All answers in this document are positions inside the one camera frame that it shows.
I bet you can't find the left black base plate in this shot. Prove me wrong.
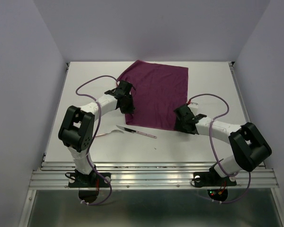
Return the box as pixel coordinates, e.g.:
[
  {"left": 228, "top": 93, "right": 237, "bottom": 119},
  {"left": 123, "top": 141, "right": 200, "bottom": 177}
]
[{"left": 65, "top": 172, "right": 109, "bottom": 188}]

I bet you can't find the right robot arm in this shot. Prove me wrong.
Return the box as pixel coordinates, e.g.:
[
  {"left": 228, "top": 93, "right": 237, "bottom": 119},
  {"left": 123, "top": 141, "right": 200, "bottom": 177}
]
[{"left": 174, "top": 105, "right": 272, "bottom": 188}]

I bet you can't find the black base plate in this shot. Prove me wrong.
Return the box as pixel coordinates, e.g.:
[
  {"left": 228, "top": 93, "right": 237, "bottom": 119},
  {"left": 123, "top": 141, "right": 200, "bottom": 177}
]
[
  {"left": 190, "top": 172, "right": 237, "bottom": 188},
  {"left": 65, "top": 172, "right": 109, "bottom": 188}
]

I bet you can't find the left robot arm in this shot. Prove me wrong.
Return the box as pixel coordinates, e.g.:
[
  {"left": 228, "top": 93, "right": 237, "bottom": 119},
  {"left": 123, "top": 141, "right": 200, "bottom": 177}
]
[{"left": 58, "top": 80, "right": 134, "bottom": 186}]

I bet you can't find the pink handled knife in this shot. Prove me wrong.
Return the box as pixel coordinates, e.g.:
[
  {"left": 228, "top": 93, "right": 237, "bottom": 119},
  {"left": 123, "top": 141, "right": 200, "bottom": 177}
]
[{"left": 117, "top": 125, "right": 157, "bottom": 139}]

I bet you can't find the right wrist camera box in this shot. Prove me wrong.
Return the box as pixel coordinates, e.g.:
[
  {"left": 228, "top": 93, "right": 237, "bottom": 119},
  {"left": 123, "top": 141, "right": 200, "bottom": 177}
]
[{"left": 187, "top": 102, "right": 199, "bottom": 115}]

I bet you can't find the purple cloth napkin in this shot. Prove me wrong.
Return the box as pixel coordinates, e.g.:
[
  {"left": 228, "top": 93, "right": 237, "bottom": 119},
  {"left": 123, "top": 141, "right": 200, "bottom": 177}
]
[{"left": 118, "top": 60, "right": 188, "bottom": 131}]

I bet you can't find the aluminium rail frame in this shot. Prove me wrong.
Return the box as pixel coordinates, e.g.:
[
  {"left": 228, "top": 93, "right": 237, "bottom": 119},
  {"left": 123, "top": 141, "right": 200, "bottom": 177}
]
[{"left": 20, "top": 61, "right": 284, "bottom": 227}]

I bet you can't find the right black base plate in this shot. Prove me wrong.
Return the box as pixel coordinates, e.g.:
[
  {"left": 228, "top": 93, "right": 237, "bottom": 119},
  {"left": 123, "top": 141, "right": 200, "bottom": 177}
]
[{"left": 190, "top": 172, "right": 237, "bottom": 188}]

